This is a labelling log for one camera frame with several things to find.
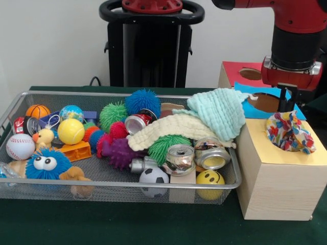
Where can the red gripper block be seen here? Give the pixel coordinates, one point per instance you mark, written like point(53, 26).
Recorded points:
point(288, 79)

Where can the confetti print cloth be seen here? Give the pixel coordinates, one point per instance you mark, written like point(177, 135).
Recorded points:
point(288, 132)

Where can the mint green waffle cloth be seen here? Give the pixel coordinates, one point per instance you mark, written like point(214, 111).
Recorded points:
point(217, 112)

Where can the blue spiky puffer ball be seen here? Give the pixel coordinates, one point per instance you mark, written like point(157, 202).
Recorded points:
point(48, 171)
point(143, 100)

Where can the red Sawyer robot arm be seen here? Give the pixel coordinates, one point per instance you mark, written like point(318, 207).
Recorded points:
point(293, 30)

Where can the wooden box with three holes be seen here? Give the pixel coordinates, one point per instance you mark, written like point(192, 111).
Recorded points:
point(281, 189)

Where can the shallow mesh bin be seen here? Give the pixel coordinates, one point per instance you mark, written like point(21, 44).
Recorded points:
point(127, 191)

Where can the crushed can yellow base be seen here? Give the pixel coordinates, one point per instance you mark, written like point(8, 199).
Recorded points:
point(212, 155)

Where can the yellow smiley ball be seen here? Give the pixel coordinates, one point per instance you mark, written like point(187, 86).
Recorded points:
point(210, 178)

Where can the cream waffle cloth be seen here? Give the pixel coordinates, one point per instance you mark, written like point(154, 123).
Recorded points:
point(173, 130)

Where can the silver crushed can pull tab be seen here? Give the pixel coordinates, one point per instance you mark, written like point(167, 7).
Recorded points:
point(178, 160)

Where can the small soccer ball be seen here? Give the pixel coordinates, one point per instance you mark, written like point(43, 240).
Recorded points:
point(153, 178)

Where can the dark green table cloth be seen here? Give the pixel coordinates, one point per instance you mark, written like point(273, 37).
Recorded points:
point(127, 224)

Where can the yellow tennis ball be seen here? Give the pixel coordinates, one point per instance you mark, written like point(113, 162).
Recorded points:
point(71, 131)

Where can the white baseball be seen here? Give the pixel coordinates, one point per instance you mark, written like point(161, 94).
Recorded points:
point(20, 146)

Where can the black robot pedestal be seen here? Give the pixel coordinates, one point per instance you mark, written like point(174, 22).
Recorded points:
point(148, 56)

